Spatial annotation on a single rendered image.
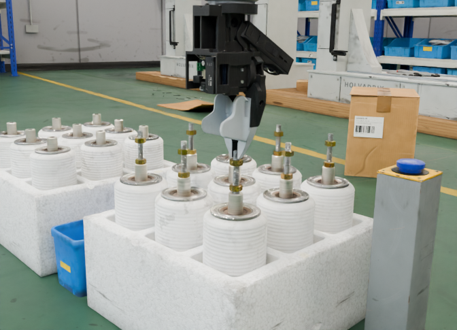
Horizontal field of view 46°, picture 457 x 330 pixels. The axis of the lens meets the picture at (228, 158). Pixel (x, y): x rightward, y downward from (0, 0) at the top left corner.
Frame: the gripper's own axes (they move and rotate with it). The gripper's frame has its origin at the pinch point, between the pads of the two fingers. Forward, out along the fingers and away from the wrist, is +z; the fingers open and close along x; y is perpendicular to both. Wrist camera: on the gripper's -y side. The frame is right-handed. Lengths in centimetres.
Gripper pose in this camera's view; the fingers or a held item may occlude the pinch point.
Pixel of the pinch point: (240, 147)
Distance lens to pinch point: 77.2
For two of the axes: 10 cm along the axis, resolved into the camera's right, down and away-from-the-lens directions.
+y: -7.8, 1.4, -6.2
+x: 6.3, 1.9, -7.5
